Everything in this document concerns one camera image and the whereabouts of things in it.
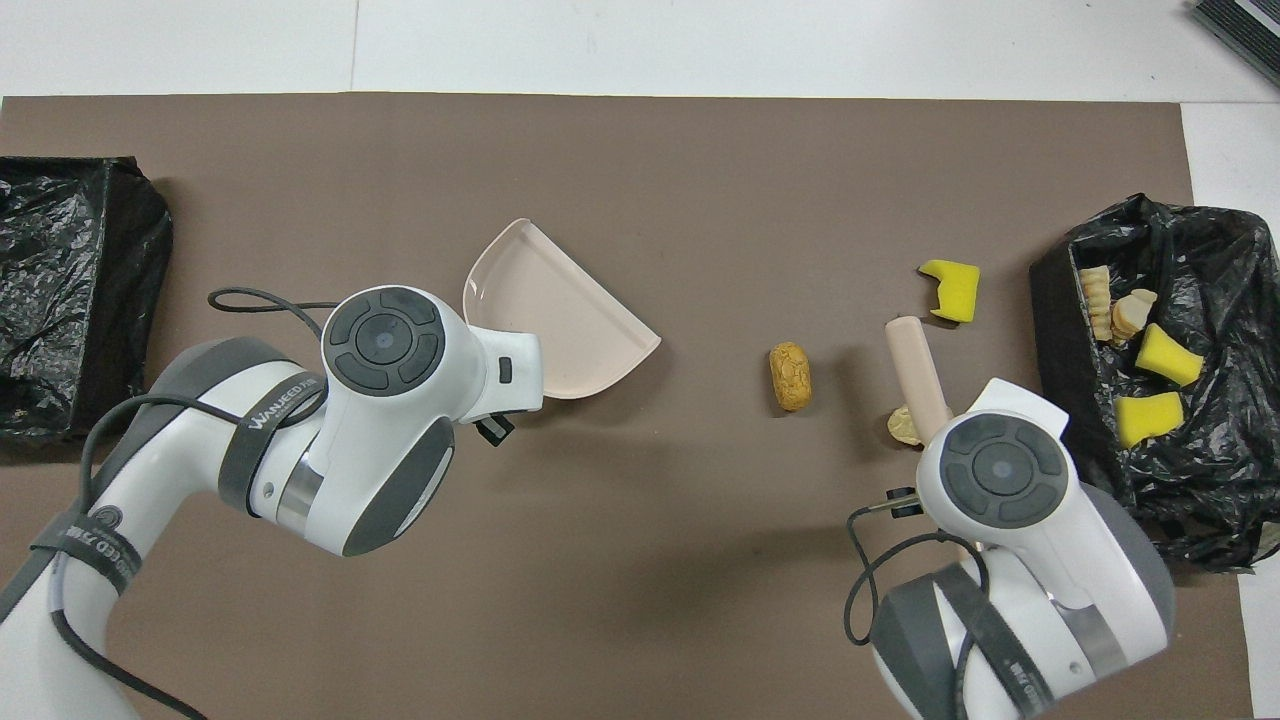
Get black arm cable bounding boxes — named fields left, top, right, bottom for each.
left=843, top=498, right=991, bottom=649
left=50, top=287, right=346, bottom=720

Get yellow notched sponge piece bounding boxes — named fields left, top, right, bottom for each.
left=918, top=259, right=981, bottom=323

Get boxy bin with black bag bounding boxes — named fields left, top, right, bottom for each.
left=0, top=155, right=174, bottom=448

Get beige hand brush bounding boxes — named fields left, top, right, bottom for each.
left=885, top=316, right=956, bottom=441

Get beige plastic dustpan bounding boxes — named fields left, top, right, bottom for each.
left=462, top=218, right=663, bottom=401

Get brown oval bun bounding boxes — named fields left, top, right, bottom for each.
left=768, top=342, right=813, bottom=412

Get yellow wedge sponge piece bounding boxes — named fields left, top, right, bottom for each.
left=1115, top=392, right=1186, bottom=450

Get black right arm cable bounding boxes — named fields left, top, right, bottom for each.
left=843, top=498, right=991, bottom=649

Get striped croissant piece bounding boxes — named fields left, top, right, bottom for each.
left=1078, top=265, right=1113, bottom=343

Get open bin with crumpled black bag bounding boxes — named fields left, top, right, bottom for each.
left=1030, top=193, right=1280, bottom=573

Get brown table mat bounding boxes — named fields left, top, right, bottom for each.
left=0, top=93, right=1256, bottom=720

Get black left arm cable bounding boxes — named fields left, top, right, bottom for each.
left=50, top=287, right=346, bottom=720

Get yellow curved sponge piece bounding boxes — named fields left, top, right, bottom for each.
left=1135, top=322, right=1206, bottom=388

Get dark striped device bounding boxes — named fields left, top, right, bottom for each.
left=1190, top=0, right=1280, bottom=91

